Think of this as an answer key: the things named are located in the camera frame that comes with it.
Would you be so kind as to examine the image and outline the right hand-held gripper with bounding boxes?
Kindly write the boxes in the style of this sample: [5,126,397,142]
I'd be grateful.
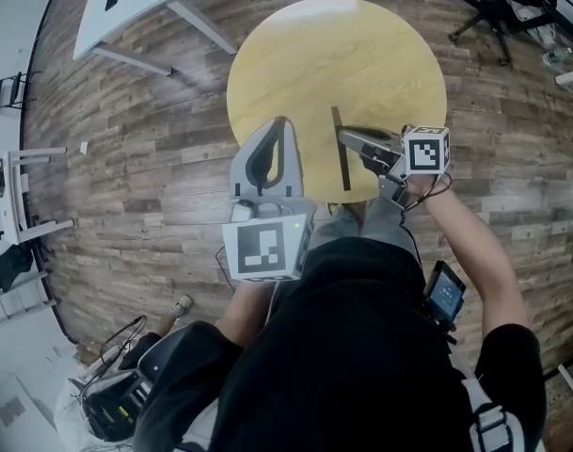
[338,124,453,207]

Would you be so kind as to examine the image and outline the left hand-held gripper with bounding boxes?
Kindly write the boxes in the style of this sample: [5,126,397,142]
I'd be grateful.
[221,116,318,283]

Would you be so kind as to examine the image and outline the dark framed picture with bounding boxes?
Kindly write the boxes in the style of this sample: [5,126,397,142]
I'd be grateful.
[330,105,353,193]

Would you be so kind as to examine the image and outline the person's left forearm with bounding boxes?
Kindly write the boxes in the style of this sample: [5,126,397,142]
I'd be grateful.
[216,278,280,348]

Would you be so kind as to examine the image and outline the person's right forearm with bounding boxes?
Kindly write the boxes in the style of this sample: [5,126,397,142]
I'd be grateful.
[406,172,532,344]

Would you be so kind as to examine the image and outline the person's grey trousers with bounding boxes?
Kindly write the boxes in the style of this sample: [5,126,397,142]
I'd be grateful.
[309,196,422,260]

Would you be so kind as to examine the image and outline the black waist-worn screen device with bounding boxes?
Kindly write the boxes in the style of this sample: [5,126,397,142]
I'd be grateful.
[422,259,469,335]

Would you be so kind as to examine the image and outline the person's black shirt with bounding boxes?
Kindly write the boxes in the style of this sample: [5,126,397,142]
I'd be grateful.
[134,235,549,452]

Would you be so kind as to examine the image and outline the clear water bottle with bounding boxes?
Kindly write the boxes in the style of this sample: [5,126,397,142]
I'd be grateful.
[541,46,573,69]

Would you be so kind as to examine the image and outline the black cloth bag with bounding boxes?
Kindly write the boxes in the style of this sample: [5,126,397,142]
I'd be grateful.
[0,243,36,295]

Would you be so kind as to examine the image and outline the black folding chair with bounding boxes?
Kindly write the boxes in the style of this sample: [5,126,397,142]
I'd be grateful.
[0,70,42,111]

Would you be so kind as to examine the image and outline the grey step ladder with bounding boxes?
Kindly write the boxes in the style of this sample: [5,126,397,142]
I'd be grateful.
[0,270,59,334]

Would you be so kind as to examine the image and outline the black equipment box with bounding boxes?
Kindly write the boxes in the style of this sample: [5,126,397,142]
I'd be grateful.
[80,369,153,444]

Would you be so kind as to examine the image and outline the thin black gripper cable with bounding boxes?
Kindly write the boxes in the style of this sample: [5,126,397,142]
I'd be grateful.
[397,170,454,272]

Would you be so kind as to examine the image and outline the grey shoulder strap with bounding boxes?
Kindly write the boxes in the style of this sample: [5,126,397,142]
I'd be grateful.
[459,376,528,452]

